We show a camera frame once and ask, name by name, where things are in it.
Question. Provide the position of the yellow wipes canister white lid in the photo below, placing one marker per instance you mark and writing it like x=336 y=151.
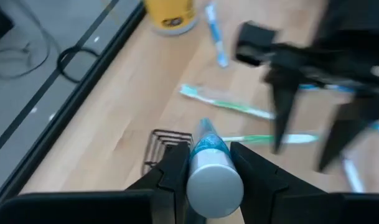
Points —
x=170 y=14

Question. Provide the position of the purple white toothbrush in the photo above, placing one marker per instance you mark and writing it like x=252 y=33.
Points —
x=352 y=175

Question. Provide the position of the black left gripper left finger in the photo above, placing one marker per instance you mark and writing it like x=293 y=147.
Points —
x=170 y=186

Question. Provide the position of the teal mouthwash bottle white cap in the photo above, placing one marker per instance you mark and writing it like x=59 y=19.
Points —
x=214 y=186

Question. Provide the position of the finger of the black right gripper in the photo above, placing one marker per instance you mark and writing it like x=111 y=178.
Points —
x=348 y=124
x=284 y=99

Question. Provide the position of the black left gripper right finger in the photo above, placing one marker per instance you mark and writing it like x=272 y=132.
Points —
x=270 y=196

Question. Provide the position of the green white toothbrush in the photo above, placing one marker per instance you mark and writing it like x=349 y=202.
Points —
x=236 y=105
x=254 y=139

